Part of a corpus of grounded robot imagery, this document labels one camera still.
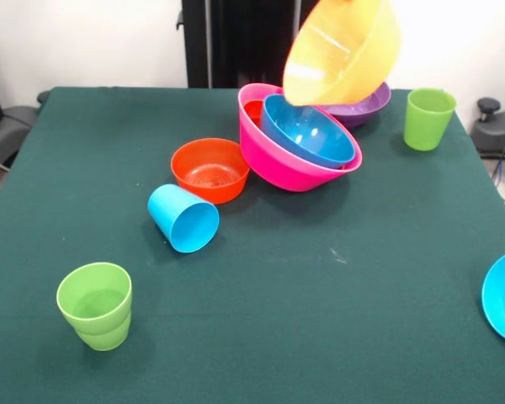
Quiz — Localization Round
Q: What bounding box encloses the small red bowl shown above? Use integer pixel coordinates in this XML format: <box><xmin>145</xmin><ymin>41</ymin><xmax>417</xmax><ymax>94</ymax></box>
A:
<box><xmin>170</xmin><ymin>137</ymin><xmax>252</xmax><ymax>205</ymax></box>

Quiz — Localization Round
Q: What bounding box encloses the black office chair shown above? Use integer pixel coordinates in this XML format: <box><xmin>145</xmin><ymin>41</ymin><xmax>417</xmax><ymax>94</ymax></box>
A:
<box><xmin>0</xmin><ymin>54</ymin><xmax>51</xmax><ymax>169</ymax></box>

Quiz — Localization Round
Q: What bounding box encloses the purple bowl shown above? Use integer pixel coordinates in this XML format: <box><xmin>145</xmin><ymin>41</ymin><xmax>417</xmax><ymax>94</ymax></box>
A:
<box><xmin>322</xmin><ymin>82</ymin><xmax>392</xmax><ymax>129</ymax></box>

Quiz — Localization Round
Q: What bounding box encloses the green cup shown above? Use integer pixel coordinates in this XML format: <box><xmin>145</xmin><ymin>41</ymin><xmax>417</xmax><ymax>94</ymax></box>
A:
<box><xmin>403</xmin><ymin>87</ymin><xmax>458</xmax><ymax>152</ymax></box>
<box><xmin>56</xmin><ymin>262</ymin><xmax>133</xmax><ymax>352</ymax></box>

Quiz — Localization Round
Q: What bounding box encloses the large red bowl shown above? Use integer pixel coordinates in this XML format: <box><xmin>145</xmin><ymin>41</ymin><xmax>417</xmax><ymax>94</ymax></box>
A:
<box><xmin>242</xmin><ymin>99</ymin><xmax>265</xmax><ymax>127</ymax></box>

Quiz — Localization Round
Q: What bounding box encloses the blue cup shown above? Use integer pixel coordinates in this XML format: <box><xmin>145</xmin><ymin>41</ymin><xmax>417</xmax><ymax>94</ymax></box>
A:
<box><xmin>146</xmin><ymin>183</ymin><xmax>221</xmax><ymax>254</ymax></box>

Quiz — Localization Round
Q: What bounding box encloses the dark green table cloth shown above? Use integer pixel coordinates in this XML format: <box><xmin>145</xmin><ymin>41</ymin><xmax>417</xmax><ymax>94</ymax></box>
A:
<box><xmin>0</xmin><ymin>86</ymin><xmax>505</xmax><ymax>404</ymax></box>

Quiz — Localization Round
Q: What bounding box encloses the large orange bowl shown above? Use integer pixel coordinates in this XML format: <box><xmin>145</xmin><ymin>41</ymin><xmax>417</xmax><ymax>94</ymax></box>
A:
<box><xmin>282</xmin><ymin>0</ymin><xmax>403</xmax><ymax>107</ymax></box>

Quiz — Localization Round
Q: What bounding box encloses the medium blue bowl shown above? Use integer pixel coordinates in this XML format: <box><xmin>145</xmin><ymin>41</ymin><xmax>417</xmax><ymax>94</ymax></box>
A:
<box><xmin>260</xmin><ymin>93</ymin><xmax>357</xmax><ymax>170</ymax></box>

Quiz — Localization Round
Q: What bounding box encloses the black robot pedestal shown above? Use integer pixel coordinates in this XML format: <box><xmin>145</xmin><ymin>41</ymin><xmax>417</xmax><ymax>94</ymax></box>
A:
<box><xmin>176</xmin><ymin>0</ymin><xmax>321</xmax><ymax>89</ymax></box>

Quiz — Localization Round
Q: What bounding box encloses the large pink bowl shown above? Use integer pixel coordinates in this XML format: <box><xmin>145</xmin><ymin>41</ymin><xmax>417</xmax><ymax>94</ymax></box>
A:
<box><xmin>237</xmin><ymin>82</ymin><xmax>364</xmax><ymax>193</ymax></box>

